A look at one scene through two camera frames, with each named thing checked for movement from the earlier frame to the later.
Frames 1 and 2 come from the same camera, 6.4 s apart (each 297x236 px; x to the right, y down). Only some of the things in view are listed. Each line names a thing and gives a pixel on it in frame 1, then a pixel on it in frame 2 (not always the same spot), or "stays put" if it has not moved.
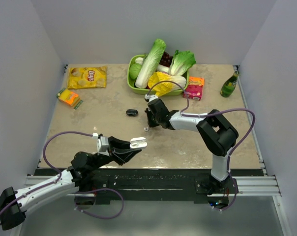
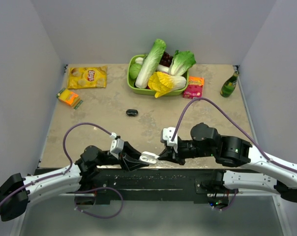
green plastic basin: (132, 59) stays put
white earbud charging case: (138, 143) -> (148, 157)
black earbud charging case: (132, 112) stays put
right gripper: (151, 124) -> (169, 154)
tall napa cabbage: (150, 64) stays put
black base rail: (131, 185) stays put
